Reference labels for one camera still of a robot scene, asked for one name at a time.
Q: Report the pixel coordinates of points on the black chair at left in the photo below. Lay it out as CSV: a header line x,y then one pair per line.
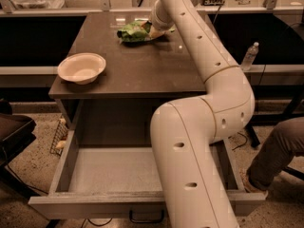
x,y
16,133

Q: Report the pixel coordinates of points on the black drawer handle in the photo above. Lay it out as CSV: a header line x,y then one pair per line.
x,y
146,219

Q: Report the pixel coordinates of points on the green rice chip bag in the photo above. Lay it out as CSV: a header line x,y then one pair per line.
x,y
140,31

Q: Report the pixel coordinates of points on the person's leg in trousers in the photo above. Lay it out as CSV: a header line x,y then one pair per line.
x,y
285,142

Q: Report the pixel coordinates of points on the wire basket on floor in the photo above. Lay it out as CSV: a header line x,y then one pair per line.
x,y
60,138

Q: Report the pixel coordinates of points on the grey cabinet with glossy top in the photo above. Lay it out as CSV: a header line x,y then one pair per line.
x,y
116,109

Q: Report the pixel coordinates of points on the grey railing frame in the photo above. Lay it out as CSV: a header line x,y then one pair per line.
x,y
95,7

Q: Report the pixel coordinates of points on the white paper bowl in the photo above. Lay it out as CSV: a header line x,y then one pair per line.
x,y
81,68

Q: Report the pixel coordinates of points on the open grey top drawer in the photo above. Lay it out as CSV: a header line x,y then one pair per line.
x,y
108,182

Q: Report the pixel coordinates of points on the tan shoe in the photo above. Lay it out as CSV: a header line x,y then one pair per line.
x,y
248,186

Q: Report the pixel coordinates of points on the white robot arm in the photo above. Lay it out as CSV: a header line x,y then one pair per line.
x,y
182,130

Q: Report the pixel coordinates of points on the clear plastic water bottle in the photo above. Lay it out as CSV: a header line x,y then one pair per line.
x,y
250,56

